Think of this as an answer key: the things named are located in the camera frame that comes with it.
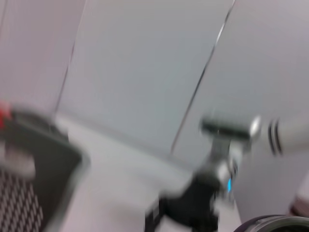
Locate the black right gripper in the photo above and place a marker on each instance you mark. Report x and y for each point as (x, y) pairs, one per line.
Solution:
(193, 205)

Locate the glass teacup black base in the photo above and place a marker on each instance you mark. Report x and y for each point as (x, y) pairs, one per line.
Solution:
(277, 223)

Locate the grey perforated storage bin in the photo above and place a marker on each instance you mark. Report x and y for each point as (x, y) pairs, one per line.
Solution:
(48, 169)

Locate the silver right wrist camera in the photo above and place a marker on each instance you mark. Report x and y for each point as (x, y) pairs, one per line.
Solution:
(224, 130)

